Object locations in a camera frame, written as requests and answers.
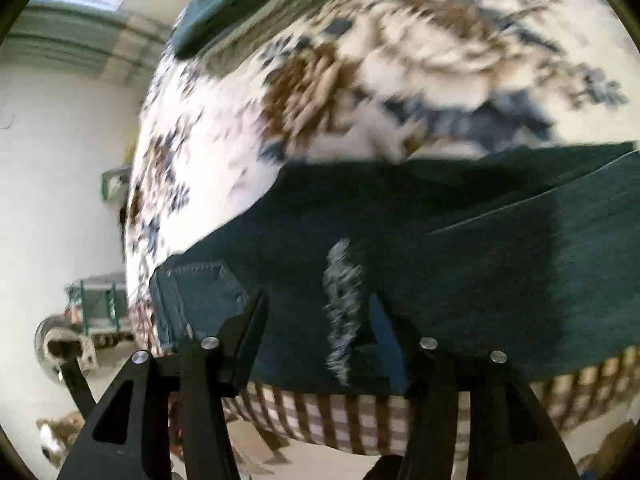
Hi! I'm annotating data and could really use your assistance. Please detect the floral printed blanket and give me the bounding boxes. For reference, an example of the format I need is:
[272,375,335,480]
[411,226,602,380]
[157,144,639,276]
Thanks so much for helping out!
[122,0,638,311]

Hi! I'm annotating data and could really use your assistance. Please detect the dark blue ripped denim pants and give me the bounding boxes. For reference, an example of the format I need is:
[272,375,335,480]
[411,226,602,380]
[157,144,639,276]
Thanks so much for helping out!
[148,141,640,397]

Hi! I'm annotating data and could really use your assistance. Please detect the round silver appliance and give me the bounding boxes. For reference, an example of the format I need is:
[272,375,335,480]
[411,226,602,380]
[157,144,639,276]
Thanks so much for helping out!
[34,314,98,383]

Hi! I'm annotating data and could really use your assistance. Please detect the dark green folded cloth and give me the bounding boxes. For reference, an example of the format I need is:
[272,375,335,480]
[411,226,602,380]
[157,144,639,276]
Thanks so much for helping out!
[172,0,361,61]

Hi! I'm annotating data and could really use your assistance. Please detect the brown and white shoe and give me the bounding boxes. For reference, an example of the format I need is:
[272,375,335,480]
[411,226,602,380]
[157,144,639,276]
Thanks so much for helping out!
[36,410,88,468]

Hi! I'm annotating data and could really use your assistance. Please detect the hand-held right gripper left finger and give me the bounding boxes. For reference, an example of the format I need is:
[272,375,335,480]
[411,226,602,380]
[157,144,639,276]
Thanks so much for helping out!
[56,287,271,480]

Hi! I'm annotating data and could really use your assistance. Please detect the brown checkered bed sheet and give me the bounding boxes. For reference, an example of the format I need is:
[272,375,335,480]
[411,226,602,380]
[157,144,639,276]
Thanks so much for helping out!
[131,305,640,458]

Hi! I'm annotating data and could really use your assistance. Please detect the small green box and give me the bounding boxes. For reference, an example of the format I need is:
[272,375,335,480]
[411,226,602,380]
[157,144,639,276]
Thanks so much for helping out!
[101,166,132,203]

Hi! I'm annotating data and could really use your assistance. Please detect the green metal rack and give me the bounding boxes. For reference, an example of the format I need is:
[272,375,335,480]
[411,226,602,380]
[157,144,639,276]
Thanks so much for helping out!
[64,272,132,337]

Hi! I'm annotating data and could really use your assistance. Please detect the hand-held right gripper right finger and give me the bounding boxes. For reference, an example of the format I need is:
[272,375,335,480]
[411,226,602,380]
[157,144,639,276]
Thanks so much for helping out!
[367,291,583,480]

